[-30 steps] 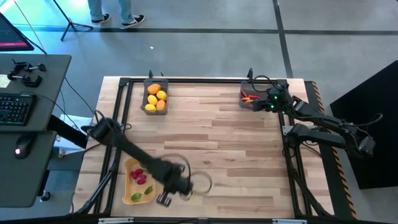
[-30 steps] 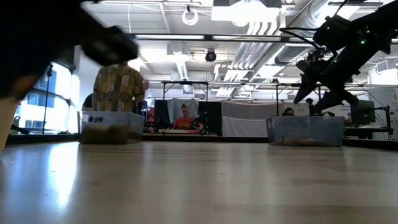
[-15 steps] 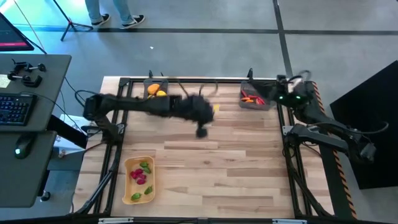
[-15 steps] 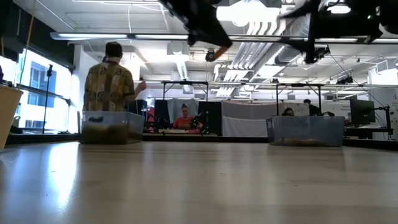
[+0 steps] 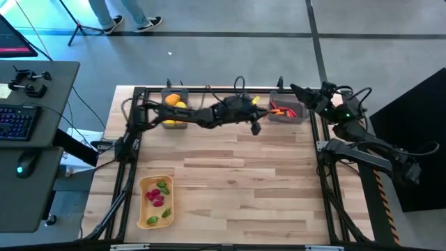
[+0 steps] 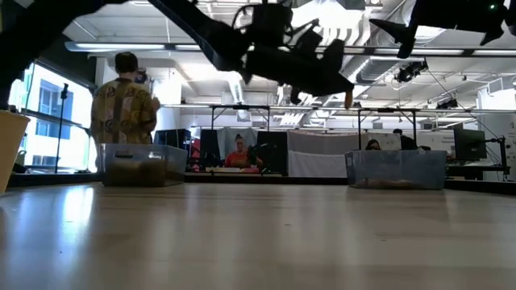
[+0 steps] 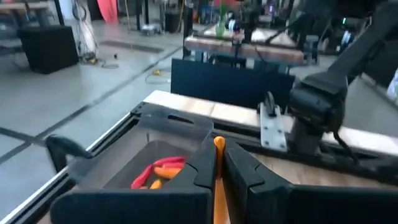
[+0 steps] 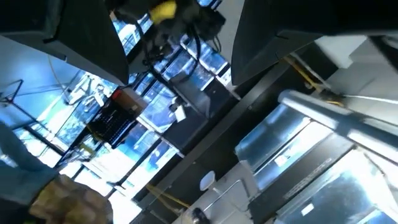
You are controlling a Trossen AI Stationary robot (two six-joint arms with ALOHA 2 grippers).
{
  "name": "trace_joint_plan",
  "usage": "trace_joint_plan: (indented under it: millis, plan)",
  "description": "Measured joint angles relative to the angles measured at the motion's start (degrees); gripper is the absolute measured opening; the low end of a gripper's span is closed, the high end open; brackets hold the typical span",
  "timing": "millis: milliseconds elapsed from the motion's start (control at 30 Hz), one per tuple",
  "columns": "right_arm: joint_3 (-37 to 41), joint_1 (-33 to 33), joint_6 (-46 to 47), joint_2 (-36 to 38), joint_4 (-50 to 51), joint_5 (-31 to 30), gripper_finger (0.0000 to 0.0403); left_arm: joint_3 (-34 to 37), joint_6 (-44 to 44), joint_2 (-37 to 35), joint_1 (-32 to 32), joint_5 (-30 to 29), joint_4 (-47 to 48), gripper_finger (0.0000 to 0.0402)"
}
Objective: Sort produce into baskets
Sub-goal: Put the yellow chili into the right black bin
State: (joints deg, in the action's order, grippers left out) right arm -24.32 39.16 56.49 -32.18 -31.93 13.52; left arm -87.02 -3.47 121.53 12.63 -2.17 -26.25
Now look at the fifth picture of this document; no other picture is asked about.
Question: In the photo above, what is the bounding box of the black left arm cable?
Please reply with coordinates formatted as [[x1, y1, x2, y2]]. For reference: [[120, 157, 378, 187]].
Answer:
[[205, 75, 246, 105]]

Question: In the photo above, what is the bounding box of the white box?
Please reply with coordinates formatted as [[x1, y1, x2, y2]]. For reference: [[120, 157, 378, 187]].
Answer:
[[59, 127, 105, 175]]

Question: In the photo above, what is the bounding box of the grey desk with keyboard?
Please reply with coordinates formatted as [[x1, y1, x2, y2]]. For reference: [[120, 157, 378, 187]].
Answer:
[[0, 61, 81, 150]]

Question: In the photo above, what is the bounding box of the grey desk with mouse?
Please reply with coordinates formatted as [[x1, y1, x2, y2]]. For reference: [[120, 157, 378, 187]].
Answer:
[[0, 146, 66, 234]]

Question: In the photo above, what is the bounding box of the orange toy fruit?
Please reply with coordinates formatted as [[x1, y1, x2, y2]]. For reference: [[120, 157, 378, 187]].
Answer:
[[164, 93, 182, 107]]

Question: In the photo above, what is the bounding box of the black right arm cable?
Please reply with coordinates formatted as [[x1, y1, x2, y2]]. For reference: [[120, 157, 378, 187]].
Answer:
[[334, 85, 440, 158]]

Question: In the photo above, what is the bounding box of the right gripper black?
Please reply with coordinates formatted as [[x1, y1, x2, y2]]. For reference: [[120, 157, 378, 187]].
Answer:
[[291, 82, 337, 113]]

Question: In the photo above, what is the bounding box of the grey plastic bin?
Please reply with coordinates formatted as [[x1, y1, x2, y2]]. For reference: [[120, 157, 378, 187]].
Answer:
[[160, 87, 191, 130], [268, 89, 311, 125]]

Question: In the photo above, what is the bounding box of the black metal rig frame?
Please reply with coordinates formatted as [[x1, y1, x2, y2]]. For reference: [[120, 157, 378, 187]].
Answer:
[[82, 85, 376, 251]]

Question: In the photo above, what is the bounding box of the person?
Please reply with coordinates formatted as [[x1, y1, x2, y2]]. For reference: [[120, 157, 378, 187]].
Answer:
[[88, 0, 164, 35]]

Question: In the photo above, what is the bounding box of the black computer mouse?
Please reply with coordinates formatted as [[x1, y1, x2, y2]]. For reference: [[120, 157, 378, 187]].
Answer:
[[16, 150, 40, 179]]

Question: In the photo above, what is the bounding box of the large black box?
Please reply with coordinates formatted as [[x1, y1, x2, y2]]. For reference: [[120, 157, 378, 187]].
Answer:
[[369, 67, 446, 213]]

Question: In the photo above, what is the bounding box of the white metal bracket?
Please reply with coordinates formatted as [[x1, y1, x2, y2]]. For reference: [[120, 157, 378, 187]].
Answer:
[[305, 245, 345, 251], [109, 243, 151, 251]]

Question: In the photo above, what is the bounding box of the black desk cable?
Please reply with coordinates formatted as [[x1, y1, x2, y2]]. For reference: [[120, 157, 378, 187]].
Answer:
[[69, 85, 107, 130]]

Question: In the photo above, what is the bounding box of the pale paper note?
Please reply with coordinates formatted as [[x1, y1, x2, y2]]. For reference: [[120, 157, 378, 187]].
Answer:
[[0, 82, 13, 100]]

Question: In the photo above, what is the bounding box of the yellow plastic basket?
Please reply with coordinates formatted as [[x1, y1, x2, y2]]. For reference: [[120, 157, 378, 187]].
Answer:
[[136, 174, 175, 230]]

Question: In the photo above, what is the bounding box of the black screw clamp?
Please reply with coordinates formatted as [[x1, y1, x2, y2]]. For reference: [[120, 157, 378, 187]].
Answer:
[[13, 68, 52, 82], [7, 80, 49, 99]]

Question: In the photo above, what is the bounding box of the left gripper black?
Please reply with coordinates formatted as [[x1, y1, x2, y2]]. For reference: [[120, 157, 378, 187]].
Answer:
[[243, 99, 270, 137]]

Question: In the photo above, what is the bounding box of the black tripod stand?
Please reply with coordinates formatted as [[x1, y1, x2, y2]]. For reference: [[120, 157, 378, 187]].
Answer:
[[57, 0, 105, 47]]

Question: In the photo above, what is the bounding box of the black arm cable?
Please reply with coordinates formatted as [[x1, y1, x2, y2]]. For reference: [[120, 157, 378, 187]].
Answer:
[[334, 85, 440, 158], [205, 75, 246, 105]]

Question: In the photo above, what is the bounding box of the black backlit keyboard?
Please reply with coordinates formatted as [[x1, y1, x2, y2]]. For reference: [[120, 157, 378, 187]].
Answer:
[[0, 103, 42, 142]]

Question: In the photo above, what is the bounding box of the black computer monitor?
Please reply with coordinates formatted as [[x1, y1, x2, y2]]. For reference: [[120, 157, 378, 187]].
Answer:
[[0, 12, 39, 59]]

